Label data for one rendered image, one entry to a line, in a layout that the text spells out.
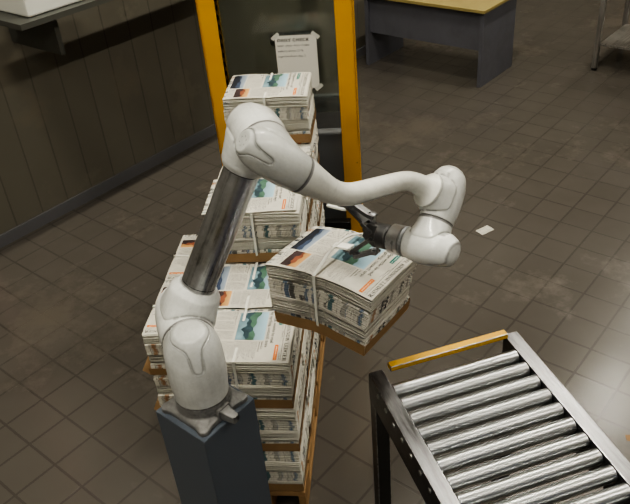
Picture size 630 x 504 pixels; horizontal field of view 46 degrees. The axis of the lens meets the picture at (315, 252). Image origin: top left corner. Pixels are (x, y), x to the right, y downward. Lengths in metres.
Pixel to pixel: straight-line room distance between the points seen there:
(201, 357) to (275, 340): 0.66
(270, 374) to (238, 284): 0.47
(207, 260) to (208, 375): 0.31
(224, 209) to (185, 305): 0.31
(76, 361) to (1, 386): 0.37
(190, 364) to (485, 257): 2.72
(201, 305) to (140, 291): 2.31
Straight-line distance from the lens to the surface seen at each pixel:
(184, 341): 1.96
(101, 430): 3.63
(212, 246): 2.03
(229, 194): 1.96
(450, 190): 2.10
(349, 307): 2.22
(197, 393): 2.02
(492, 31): 6.65
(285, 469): 2.91
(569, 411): 2.41
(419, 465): 2.22
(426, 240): 2.07
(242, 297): 2.80
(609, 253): 4.56
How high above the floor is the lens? 2.51
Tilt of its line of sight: 34 degrees down
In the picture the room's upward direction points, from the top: 5 degrees counter-clockwise
